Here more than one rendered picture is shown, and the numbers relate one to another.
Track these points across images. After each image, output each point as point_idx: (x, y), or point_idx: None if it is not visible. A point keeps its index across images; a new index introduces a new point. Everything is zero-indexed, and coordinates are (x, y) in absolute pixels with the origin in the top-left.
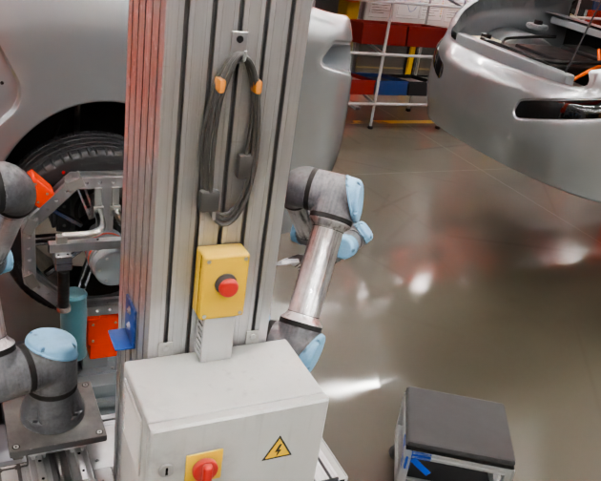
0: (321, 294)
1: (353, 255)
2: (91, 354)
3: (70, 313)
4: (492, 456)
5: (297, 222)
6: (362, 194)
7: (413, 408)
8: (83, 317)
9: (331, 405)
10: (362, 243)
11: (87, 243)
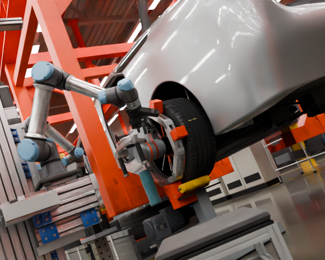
0: (30, 120)
1: (105, 99)
2: (173, 206)
3: (141, 180)
4: (157, 252)
5: (85, 95)
6: (44, 66)
7: (208, 221)
8: (145, 181)
9: (311, 257)
10: (116, 91)
11: (120, 144)
